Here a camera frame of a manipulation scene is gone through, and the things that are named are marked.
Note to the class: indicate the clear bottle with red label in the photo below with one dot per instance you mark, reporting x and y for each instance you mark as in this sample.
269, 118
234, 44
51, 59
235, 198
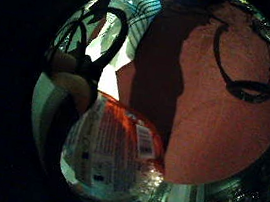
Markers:
111, 151

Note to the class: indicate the the person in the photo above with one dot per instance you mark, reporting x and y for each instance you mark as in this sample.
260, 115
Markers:
219, 126

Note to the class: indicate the shiny metal bowl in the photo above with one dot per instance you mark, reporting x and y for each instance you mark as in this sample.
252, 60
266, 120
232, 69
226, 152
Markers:
228, 201

